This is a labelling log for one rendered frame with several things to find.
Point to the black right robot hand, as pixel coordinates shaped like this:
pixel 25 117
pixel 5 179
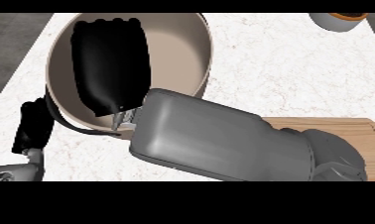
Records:
pixel 109 69

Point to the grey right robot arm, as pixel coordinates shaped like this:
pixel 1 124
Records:
pixel 220 138

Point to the wooden cutting board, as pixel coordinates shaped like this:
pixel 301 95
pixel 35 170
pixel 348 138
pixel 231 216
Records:
pixel 351 132

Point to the grey cup with orange rim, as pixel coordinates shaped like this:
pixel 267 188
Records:
pixel 338 21

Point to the dark grey stovetop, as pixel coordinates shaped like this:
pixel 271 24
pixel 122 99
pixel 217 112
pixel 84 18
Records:
pixel 16 43

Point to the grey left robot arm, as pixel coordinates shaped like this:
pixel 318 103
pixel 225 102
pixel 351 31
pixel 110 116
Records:
pixel 23 167

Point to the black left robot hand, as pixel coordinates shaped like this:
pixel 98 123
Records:
pixel 32 129

